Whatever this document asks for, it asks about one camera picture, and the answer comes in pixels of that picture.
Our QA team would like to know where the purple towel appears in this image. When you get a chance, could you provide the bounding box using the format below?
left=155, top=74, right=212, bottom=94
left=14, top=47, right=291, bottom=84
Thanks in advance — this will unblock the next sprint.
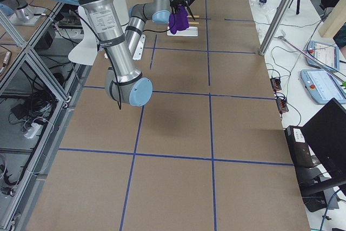
left=169, top=5, right=189, bottom=35

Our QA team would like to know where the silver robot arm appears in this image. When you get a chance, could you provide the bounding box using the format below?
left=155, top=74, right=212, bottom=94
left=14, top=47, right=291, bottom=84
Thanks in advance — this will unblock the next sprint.
left=56, top=0, right=194, bottom=107

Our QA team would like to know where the white rack base tray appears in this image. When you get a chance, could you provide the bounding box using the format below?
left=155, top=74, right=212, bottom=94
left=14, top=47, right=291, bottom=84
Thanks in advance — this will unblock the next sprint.
left=167, top=27, right=198, bottom=37

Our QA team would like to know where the white paddle board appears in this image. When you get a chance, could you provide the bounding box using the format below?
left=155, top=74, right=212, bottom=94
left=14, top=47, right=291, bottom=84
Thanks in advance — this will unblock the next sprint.
left=68, top=6, right=98, bottom=65

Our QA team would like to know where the orange connector block far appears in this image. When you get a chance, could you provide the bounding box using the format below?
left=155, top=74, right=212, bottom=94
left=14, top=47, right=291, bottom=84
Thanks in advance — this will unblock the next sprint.
left=270, top=77, right=282, bottom=92

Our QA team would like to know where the orange connector block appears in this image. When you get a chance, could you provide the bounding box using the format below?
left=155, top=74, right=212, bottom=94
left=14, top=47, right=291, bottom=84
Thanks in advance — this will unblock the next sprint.
left=270, top=77, right=282, bottom=92
left=276, top=96, right=289, bottom=114

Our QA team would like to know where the orange connector block near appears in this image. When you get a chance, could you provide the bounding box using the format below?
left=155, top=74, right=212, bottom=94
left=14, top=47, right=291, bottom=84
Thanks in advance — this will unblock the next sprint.
left=276, top=96, right=289, bottom=114

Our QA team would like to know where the teach pendant far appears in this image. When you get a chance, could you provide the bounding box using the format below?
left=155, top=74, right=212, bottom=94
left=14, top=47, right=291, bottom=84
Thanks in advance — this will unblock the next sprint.
left=307, top=41, right=340, bottom=70

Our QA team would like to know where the teach pendant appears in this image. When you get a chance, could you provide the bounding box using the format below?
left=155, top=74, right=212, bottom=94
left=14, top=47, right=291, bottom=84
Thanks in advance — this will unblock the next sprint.
left=307, top=41, right=340, bottom=70
left=300, top=69, right=345, bottom=104

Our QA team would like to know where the teach pendant near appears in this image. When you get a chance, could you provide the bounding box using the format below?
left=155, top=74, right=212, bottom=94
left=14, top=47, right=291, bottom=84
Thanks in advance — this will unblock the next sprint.
left=300, top=69, right=345, bottom=104

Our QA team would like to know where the black box device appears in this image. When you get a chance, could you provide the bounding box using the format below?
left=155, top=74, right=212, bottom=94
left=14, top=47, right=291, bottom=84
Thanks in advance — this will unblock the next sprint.
left=284, top=126, right=321, bottom=168

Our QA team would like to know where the black monitor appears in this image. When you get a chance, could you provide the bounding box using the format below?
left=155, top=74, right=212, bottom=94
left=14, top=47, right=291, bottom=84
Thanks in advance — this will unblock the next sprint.
left=301, top=98, right=345, bottom=175

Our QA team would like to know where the white pedestal column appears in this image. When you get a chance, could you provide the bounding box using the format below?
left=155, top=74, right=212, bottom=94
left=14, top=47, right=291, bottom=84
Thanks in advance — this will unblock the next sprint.
left=113, top=0, right=145, bottom=61

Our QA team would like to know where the aluminium frame post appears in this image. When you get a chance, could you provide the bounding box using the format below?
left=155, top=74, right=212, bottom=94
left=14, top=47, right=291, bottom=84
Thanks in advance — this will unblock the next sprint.
left=259, top=0, right=292, bottom=56

